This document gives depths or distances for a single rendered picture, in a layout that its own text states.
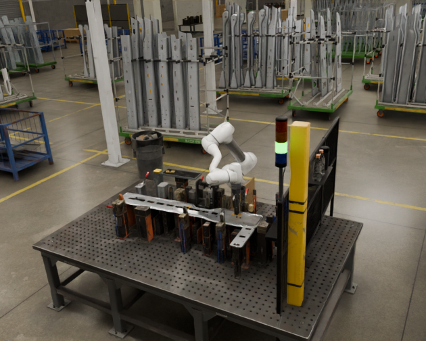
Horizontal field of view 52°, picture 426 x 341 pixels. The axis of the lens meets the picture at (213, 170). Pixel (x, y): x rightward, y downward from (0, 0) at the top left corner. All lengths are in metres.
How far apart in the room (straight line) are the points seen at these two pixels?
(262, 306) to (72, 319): 1.97
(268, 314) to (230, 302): 0.28
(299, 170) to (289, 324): 1.04
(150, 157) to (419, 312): 4.15
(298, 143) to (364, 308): 2.19
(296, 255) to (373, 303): 1.64
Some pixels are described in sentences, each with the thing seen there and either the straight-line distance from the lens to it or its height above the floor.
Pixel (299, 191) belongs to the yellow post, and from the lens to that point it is 2.77.
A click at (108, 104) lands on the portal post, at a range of 7.48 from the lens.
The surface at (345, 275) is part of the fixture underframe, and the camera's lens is 4.39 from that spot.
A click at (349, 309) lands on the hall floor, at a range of 4.38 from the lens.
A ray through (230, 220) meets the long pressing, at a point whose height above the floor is 1.00.
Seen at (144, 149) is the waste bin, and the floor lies 0.57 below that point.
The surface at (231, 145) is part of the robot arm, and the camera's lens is 4.05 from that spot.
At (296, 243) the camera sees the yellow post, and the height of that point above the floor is 1.21.
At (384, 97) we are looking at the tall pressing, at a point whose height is 0.40.
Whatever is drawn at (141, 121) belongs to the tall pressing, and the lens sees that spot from 8.74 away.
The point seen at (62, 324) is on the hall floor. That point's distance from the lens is 4.46.
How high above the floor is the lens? 2.78
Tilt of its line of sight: 23 degrees down
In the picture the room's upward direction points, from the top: 3 degrees counter-clockwise
